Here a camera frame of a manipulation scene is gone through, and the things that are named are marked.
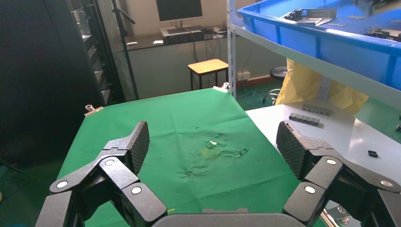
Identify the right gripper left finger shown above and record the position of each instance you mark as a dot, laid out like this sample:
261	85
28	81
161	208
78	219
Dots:
122	178

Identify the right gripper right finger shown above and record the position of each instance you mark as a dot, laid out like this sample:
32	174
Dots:
329	175

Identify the small black plastic part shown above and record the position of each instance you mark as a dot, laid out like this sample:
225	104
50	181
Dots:
372	153

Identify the grey metal connector strip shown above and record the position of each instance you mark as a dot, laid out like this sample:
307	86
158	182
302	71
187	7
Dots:
305	119
317	109

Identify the green table cloth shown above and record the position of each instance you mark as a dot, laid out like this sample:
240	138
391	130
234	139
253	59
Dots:
188	125

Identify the yellow plastic bag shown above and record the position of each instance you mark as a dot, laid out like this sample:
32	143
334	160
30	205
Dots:
300	87

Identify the small white scraps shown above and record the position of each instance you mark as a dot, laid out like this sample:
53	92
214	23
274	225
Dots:
213	143

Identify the white ribbed shelf panel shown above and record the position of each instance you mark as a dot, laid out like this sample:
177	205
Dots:
313	67

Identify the black stool with chrome base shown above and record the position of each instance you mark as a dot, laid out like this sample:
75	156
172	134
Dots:
278	72

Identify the grey office desk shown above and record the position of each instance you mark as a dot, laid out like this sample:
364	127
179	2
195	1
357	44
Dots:
156	65

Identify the black tripod stand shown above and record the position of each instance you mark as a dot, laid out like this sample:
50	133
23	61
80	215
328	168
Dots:
125	47

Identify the black equipment cabinet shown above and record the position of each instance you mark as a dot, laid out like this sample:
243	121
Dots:
47	62

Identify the blue plastic bin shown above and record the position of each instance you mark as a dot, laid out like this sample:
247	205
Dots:
297	37

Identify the wooden top stool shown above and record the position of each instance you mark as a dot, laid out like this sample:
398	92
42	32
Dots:
208	66

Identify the small flat metal sliver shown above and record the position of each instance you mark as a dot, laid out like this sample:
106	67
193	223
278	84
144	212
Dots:
356	17
335	24

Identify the black device box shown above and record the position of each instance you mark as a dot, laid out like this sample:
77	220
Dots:
183	38

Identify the grey keyboard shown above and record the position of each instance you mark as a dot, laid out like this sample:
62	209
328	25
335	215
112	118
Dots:
177	30

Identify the white perforated shelf upright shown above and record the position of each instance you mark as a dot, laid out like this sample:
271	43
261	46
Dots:
231	47

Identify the black computer monitor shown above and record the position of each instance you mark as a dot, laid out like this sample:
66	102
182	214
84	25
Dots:
178	9

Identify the white wall socket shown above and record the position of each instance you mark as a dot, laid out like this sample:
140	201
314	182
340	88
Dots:
243	76

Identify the silver stamped metal bracket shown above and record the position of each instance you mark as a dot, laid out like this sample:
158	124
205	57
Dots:
313	14
387	34

